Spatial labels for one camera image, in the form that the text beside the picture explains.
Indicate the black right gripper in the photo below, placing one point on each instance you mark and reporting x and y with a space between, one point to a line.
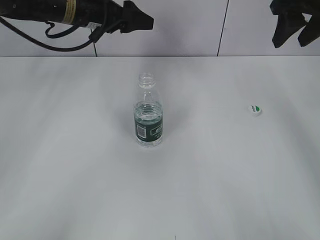
291 19

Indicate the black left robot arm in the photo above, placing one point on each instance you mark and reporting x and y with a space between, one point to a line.
59 11

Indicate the white green bottle cap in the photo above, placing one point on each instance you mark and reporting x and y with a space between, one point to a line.
254 110

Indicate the clear water bottle green label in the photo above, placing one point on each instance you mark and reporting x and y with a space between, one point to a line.
148 112

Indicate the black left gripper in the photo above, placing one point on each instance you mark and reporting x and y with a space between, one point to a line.
126 19

